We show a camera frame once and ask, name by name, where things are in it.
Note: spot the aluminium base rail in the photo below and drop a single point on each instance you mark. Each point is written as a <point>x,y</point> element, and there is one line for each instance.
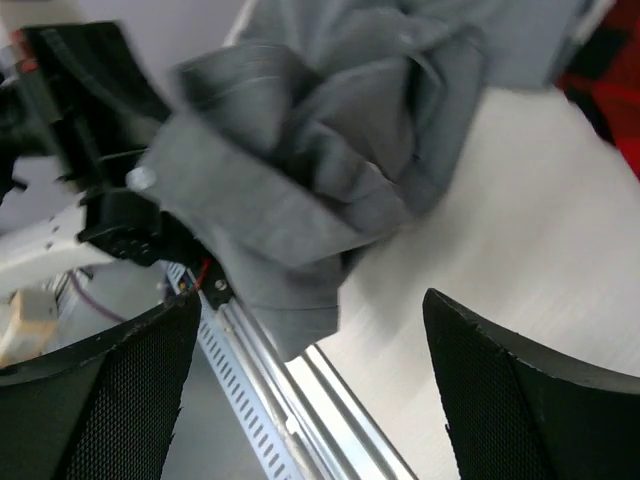
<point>324,426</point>

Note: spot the grey button shirt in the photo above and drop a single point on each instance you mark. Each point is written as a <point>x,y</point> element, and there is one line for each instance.
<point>326,127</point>

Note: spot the grey slotted cable duct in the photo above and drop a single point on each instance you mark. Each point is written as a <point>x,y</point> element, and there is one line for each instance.
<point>223,431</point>

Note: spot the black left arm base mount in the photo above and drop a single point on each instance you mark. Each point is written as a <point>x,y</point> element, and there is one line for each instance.
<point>211,281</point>

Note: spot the red black plaid shirt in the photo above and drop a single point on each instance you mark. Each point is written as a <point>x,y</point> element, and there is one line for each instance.
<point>602,80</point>

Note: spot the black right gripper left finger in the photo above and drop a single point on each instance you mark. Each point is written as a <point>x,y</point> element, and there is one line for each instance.
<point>104,407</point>

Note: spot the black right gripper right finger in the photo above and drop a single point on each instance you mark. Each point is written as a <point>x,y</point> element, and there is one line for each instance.
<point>516,409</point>

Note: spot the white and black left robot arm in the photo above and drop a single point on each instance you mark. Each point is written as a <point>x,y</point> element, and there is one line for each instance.
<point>77,95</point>

